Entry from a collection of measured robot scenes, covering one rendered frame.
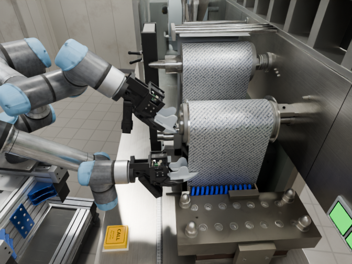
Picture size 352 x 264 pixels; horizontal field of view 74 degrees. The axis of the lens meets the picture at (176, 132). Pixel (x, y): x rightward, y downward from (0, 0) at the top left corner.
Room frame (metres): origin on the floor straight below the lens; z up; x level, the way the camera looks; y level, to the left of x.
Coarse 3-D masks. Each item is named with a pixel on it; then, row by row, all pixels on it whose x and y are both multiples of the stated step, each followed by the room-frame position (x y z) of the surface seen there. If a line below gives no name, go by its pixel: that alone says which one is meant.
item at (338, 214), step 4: (336, 208) 0.32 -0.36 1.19; (340, 208) 0.31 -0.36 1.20; (332, 212) 0.32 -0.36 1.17; (336, 212) 0.31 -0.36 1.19; (340, 212) 0.31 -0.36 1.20; (344, 212) 0.30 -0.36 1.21; (332, 216) 0.32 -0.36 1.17; (336, 216) 0.31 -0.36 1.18; (340, 216) 0.30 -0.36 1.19; (344, 216) 0.29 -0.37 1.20; (348, 216) 0.29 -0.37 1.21; (336, 220) 0.30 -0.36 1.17; (340, 220) 0.30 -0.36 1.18; (344, 220) 0.29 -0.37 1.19; (348, 220) 0.28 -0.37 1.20; (336, 224) 0.30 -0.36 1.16; (340, 224) 0.29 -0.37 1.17; (344, 224) 0.28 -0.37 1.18; (348, 224) 0.28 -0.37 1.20; (340, 228) 0.29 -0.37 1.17; (344, 228) 0.28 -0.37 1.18; (344, 232) 0.28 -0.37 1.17
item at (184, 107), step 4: (184, 104) 0.59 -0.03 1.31; (184, 108) 0.57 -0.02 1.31; (272, 108) 0.57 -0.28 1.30; (184, 112) 0.55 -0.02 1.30; (184, 116) 0.54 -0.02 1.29; (184, 120) 0.54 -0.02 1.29; (184, 124) 0.53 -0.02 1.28; (184, 128) 0.53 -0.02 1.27; (272, 128) 0.54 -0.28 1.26; (184, 132) 0.52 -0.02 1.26; (272, 132) 0.54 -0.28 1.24; (184, 136) 0.52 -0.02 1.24; (184, 140) 0.53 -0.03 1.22
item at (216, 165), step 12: (264, 144) 0.53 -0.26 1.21; (192, 156) 0.52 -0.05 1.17; (204, 156) 0.52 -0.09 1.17; (216, 156) 0.52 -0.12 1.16; (228, 156) 0.52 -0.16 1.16; (240, 156) 0.53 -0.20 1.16; (252, 156) 0.53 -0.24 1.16; (264, 156) 0.53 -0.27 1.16; (192, 168) 0.52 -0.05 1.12; (204, 168) 0.52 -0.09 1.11; (216, 168) 0.52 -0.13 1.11; (228, 168) 0.53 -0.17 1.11; (240, 168) 0.53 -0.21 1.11; (252, 168) 0.53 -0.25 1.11; (192, 180) 0.52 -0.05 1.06; (204, 180) 0.52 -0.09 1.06; (216, 180) 0.52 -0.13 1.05; (228, 180) 0.53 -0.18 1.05; (240, 180) 0.53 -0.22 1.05; (252, 180) 0.53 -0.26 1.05
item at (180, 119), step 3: (180, 111) 0.58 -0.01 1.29; (180, 114) 0.57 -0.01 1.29; (180, 117) 0.56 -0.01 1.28; (180, 120) 0.55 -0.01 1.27; (183, 120) 0.55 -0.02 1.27; (180, 123) 0.55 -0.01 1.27; (183, 123) 0.55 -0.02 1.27; (180, 126) 0.54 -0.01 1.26; (183, 126) 0.54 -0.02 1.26; (180, 129) 0.54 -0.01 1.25; (183, 129) 0.54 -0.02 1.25; (180, 132) 0.54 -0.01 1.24; (183, 132) 0.54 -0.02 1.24
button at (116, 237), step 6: (108, 228) 0.43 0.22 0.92; (114, 228) 0.43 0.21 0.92; (120, 228) 0.43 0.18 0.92; (126, 228) 0.43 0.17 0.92; (108, 234) 0.41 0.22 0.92; (114, 234) 0.41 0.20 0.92; (120, 234) 0.41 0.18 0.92; (126, 234) 0.41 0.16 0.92; (108, 240) 0.39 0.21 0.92; (114, 240) 0.39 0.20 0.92; (120, 240) 0.39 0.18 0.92; (126, 240) 0.39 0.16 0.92; (108, 246) 0.37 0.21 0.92; (114, 246) 0.37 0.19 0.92; (120, 246) 0.37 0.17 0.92; (126, 246) 0.38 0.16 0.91
